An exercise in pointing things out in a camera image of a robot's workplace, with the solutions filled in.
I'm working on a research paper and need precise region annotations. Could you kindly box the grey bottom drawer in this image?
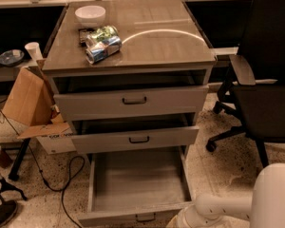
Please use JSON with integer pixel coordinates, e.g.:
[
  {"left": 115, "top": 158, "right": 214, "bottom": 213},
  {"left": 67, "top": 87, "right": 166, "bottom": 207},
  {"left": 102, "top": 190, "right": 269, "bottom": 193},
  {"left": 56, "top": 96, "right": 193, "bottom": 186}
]
[{"left": 78, "top": 146, "right": 194, "bottom": 227}]

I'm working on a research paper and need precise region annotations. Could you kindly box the grey drawer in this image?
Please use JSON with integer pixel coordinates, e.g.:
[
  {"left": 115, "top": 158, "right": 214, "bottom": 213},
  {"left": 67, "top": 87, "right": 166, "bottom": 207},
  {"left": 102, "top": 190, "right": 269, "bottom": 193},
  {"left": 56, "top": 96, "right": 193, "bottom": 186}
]
[
  {"left": 51, "top": 73, "right": 208, "bottom": 121},
  {"left": 78, "top": 146, "right": 194, "bottom": 227},
  {"left": 71, "top": 113, "right": 199, "bottom": 153}
]

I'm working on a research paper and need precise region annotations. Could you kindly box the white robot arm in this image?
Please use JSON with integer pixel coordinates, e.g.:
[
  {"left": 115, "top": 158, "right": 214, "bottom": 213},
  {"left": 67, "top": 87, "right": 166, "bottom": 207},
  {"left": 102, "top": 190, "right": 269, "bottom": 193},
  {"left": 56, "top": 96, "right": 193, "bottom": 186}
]
[{"left": 166, "top": 163, "right": 285, "bottom": 228}]

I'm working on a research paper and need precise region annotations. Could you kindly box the grey middle drawer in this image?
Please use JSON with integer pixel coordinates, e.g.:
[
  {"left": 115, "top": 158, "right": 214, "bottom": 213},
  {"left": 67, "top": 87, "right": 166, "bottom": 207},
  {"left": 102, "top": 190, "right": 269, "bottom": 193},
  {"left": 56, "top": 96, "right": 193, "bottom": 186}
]
[{"left": 71, "top": 113, "right": 199, "bottom": 153}]

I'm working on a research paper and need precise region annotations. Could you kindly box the grey top drawer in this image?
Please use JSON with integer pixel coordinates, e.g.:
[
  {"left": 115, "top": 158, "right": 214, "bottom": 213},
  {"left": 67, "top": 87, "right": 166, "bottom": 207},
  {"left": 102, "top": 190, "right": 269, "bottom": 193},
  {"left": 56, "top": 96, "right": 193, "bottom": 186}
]
[{"left": 51, "top": 73, "right": 208, "bottom": 121}]

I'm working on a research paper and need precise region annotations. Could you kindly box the grey drawer cabinet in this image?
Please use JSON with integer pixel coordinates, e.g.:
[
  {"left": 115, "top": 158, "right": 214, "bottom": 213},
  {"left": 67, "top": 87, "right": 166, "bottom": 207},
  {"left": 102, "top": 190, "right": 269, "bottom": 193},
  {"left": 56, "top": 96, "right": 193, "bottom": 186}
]
[{"left": 42, "top": 0, "right": 218, "bottom": 163}]

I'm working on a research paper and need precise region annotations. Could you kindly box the white printed carton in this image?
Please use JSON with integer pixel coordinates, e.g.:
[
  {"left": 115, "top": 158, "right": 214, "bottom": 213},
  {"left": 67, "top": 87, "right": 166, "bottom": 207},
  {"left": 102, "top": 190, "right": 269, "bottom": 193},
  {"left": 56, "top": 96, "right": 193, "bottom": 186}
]
[{"left": 37, "top": 132, "right": 75, "bottom": 154}]

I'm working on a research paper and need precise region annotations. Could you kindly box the black office chair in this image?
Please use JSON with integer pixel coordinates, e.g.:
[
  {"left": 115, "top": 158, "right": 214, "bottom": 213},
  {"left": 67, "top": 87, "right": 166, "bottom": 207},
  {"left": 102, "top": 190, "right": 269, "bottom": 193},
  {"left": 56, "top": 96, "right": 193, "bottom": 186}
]
[{"left": 206, "top": 0, "right": 285, "bottom": 166}]

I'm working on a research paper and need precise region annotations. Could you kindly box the black table leg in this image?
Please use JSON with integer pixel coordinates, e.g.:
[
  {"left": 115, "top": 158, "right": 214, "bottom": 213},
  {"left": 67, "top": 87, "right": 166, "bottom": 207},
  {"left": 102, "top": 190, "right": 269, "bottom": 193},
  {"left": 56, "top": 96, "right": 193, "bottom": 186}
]
[{"left": 9, "top": 139, "right": 30, "bottom": 181}]

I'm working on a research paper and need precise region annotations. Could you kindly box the black stand with base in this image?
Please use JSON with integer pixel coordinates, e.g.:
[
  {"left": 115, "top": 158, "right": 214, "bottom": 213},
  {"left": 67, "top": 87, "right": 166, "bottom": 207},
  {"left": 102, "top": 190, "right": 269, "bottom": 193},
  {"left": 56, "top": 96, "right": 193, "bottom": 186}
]
[{"left": 0, "top": 173, "right": 28, "bottom": 228}]

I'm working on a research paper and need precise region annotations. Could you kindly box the blue silver can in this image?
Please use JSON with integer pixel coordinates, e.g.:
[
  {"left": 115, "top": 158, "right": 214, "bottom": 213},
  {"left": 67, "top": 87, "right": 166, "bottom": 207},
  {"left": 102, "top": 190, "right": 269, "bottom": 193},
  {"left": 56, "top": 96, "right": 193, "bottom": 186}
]
[{"left": 85, "top": 36, "right": 122, "bottom": 65}]

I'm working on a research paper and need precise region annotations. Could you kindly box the brown cardboard box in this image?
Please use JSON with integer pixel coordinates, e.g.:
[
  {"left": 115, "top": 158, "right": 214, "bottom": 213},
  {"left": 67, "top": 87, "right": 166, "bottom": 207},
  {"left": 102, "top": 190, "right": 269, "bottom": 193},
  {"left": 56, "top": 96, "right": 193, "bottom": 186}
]
[{"left": 2, "top": 66, "right": 69, "bottom": 139}]

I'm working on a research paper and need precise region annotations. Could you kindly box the brown cup on floor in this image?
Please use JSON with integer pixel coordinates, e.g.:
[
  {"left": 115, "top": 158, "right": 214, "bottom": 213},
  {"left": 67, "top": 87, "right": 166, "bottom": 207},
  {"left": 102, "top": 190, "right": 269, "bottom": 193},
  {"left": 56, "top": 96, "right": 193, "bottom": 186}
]
[{"left": 0, "top": 146, "right": 12, "bottom": 168}]

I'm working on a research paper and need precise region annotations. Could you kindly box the green crushed can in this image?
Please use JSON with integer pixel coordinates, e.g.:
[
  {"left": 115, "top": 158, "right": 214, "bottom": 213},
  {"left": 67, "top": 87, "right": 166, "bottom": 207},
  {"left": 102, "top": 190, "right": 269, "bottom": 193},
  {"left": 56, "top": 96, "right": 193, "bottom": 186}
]
[{"left": 85, "top": 26, "right": 118, "bottom": 47}]

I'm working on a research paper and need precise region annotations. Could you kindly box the small dark box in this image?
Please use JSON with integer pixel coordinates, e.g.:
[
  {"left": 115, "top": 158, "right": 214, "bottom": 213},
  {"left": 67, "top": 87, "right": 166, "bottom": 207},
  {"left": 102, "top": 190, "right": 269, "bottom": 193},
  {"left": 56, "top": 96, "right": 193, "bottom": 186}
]
[{"left": 79, "top": 28, "right": 94, "bottom": 44}]

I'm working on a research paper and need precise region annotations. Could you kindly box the white bowl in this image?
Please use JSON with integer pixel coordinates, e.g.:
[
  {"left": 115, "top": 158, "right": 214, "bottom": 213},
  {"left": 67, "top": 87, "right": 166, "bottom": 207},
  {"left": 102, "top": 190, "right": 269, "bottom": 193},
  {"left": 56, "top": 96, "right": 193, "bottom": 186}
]
[{"left": 75, "top": 6, "right": 106, "bottom": 29}]

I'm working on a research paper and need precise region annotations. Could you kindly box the white paper cup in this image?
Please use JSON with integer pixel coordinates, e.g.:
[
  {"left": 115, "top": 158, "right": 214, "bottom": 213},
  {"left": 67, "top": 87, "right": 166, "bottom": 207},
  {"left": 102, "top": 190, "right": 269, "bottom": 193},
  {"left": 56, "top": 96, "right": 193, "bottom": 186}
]
[{"left": 25, "top": 42, "right": 43, "bottom": 61}]

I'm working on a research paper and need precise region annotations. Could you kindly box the dark blue plate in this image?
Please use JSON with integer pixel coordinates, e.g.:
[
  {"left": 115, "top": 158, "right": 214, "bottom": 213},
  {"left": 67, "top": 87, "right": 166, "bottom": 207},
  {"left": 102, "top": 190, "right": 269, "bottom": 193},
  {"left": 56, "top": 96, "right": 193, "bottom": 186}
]
[{"left": 0, "top": 49, "right": 25, "bottom": 67}]

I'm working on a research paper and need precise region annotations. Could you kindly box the black floor cable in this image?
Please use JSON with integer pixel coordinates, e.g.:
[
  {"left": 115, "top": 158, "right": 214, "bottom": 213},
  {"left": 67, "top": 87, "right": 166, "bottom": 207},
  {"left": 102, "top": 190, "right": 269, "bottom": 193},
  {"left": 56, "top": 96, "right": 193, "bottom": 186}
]
[{"left": 0, "top": 97, "right": 86, "bottom": 228}]

